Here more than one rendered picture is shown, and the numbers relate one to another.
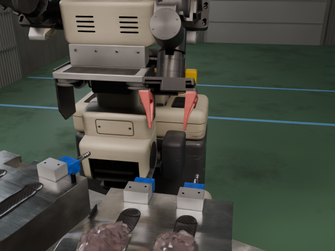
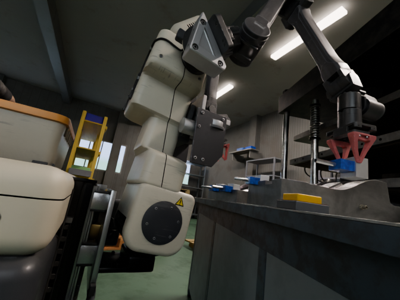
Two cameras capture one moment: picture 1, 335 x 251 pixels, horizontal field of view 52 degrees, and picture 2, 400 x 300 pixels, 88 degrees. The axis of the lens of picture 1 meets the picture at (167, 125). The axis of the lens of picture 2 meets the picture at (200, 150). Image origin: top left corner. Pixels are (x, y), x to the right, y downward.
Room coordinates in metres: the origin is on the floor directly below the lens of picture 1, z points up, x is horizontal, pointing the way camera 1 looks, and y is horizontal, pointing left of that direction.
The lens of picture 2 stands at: (1.30, 0.74, 0.80)
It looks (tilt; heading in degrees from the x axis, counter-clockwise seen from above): 13 degrees up; 234
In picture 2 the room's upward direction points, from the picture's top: 8 degrees clockwise
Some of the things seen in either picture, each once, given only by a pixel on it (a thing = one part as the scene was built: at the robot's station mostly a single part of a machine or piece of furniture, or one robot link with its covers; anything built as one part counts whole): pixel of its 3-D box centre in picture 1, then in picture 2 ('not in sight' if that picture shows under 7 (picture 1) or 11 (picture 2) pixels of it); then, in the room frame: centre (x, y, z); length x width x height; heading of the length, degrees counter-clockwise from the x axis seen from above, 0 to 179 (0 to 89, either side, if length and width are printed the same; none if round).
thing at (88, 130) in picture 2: not in sight; (81, 165); (0.49, -5.67, 1.21); 2.66 x 0.71 x 2.43; 81
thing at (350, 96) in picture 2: not in sight; (350, 104); (0.65, 0.55, 1.12); 0.07 x 0.06 x 0.07; 158
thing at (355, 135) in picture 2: not in sight; (353, 146); (0.66, 0.56, 0.99); 0.07 x 0.07 x 0.09; 61
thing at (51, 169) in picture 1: (70, 165); (250, 180); (0.66, 0.22, 0.89); 0.13 x 0.05 x 0.05; 151
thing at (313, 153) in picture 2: not in sight; (313, 175); (-0.39, -0.01, 1.10); 0.05 x 0.05 x 1.30
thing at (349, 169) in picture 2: not in sight; (337, 165); (0.69, 0.53, 0.93); 0.13 x 0.05 x 0.05; 151
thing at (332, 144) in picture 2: not in sight; (345, 148); (0.65, 0.54, 0.99); 0.07 x 0.07 x 0.09; 61
